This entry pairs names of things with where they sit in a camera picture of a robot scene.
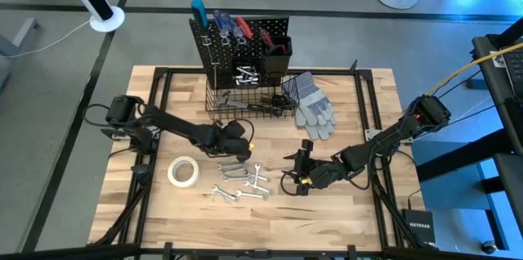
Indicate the black metal peg board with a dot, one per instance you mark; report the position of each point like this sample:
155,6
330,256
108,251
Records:
278,25

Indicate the grey furniture piece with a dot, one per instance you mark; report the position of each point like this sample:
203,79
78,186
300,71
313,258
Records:
8,47

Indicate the black keyboard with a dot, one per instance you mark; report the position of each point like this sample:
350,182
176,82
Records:
515,72

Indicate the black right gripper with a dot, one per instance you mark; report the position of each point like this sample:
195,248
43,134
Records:
312,170

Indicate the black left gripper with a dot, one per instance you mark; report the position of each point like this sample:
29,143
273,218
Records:
233,141

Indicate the silver straight peg hook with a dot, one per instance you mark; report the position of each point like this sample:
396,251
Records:
214,64

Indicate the tall black plastic bin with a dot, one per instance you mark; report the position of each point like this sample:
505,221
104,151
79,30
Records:
278,68

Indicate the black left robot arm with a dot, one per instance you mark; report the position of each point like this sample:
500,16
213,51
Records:
175,123

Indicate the black Netgear box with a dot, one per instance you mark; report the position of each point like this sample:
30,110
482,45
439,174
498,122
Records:
418,227

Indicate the black safety glasses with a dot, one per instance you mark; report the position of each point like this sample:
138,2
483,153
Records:
280,99

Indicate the blue and black screwdriver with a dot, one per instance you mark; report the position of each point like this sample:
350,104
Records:
199,10

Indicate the black frame clamp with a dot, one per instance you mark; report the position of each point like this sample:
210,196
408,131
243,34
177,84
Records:
141,169

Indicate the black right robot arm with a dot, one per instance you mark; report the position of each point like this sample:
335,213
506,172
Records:
388,141

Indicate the long chrome tubular socket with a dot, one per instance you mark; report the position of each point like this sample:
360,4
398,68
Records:
245,73
247,81

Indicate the red and blue pliers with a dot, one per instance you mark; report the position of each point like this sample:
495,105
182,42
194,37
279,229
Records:
282,50

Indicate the short black plastic bin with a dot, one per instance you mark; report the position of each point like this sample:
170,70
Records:
234,74

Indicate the white tape roll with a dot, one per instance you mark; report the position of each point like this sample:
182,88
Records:
173,178

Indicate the black caster wheel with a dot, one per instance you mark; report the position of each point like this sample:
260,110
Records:
489,247

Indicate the black desk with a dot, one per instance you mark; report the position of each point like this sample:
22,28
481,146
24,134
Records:
490,88

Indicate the grey striped work glove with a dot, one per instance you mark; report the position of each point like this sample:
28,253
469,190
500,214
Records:
310,92
314,131

